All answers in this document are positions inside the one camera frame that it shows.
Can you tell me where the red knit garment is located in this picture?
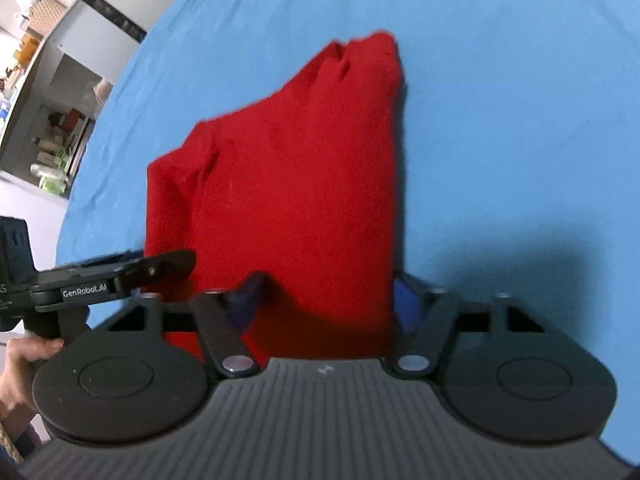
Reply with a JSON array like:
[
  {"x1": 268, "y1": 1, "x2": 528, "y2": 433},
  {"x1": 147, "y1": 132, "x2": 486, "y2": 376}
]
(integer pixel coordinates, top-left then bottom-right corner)
[{"x1": 144, "y1": 32, "x2": 402, "y2": 362}]

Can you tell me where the person's left hand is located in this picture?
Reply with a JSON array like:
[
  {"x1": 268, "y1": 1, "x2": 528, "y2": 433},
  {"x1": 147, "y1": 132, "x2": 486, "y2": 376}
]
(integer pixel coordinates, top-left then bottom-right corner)
[{"x1": 1, "y1": 337, "x2": 64, "y2": 440}]

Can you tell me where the white shelf unit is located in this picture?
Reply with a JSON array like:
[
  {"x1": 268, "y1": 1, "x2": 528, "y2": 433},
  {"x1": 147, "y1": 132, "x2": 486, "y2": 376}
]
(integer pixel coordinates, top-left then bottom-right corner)
[{"x1": 1, "y1": 0, "x2": 117, "y2": 198}]

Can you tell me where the light blue bed sheet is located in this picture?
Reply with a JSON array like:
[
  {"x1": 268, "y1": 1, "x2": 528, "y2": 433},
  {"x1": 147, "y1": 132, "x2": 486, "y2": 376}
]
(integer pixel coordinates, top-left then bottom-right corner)
[{"x1": 56, "y1": 0, "x2": 639, "y2": 460}]

